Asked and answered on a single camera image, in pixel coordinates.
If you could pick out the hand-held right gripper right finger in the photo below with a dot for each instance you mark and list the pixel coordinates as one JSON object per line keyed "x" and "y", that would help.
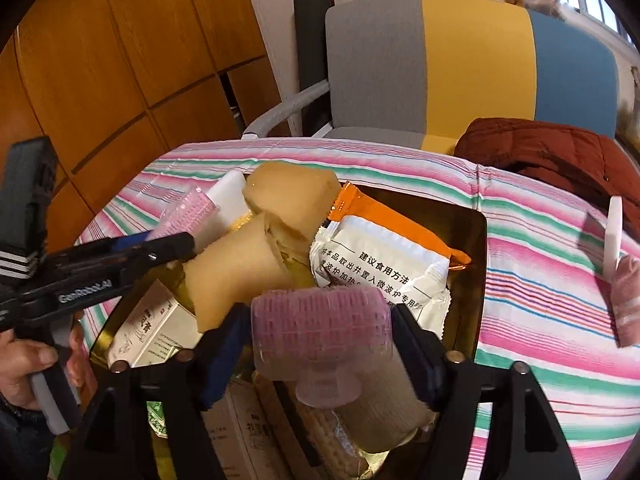
{"x": 415, "y": 355}

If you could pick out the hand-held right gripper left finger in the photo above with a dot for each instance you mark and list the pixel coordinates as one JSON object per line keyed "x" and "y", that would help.
{"x": 225, "y": 355}

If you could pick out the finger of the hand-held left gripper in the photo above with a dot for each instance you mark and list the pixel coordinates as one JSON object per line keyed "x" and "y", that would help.
{"x": 130, "y": 246}
{"x": 165, "y": 250}

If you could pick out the pink hair roller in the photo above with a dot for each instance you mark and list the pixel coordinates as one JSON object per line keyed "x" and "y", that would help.
{"x": 185, "y": 210}
{"x": 320, "y": 330}

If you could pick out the cream cloth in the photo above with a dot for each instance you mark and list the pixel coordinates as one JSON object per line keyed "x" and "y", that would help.
{"x": 380, "y": 410}

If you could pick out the yellow sponge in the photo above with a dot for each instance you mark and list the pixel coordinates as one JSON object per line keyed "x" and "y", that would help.
{"x": 235, "y": 270}
{"x": 290, "y": 190}

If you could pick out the beige printed box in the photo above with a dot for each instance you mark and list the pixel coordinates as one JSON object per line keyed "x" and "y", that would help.
{"x": 155, "y": 325}
{"x": 245, "y": 435}

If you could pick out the green label packet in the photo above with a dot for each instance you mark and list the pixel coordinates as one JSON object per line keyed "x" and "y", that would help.
{"x": 157, "y": 417}

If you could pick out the orange white food packet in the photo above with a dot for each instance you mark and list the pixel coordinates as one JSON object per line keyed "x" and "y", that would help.
{"x": 380, "y": 260}

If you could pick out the gold metal tin container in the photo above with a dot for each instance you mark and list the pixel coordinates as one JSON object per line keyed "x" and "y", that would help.
{"x": 465, "y": 260}

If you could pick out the yellow cracker packet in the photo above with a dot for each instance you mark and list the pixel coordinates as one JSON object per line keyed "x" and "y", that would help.
{"x": 320, "y": 440}

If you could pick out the person's left forearm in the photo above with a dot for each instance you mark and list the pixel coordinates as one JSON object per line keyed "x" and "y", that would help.
{"x": 20, "y": 445}

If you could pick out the person's left hand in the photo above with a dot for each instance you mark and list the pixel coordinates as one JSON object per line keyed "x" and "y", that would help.
{"x": 25, "y": 365}

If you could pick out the wooden wardrobe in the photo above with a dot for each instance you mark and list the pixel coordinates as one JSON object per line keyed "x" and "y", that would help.
{"x": 125, "y": 60}

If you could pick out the pink white plush bottle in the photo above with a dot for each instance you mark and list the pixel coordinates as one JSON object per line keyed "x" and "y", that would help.
{"x": 627, "y": 300}

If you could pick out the dark red padded jacket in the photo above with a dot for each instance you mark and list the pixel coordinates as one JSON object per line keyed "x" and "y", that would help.
{"x": 540, "y": 150}

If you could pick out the grey yellow blue chair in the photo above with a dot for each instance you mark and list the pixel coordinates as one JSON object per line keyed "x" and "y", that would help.
{"x": 375, "y": 70}

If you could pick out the barred window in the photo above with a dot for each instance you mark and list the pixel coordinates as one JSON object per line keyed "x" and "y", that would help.
{"x": 595, "y": 5}

